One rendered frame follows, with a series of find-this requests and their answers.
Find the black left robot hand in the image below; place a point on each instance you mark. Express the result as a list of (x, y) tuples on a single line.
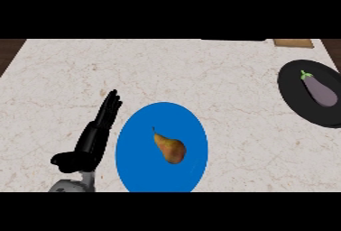
[(92, 141)]

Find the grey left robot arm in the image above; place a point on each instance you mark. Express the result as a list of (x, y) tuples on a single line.
[(76, 184)]

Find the blue oval plate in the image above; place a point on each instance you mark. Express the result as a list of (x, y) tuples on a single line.
[(147, 168)]

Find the black round plate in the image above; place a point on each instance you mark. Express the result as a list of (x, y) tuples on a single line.
[(296, 96)]

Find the purple eggplant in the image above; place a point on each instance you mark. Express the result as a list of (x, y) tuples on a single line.
[(322, 90)]

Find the brown pear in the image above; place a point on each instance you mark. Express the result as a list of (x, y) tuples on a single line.
[(170, 149)]

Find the tan wooden board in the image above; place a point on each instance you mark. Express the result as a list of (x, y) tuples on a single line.
[(293, 43)]

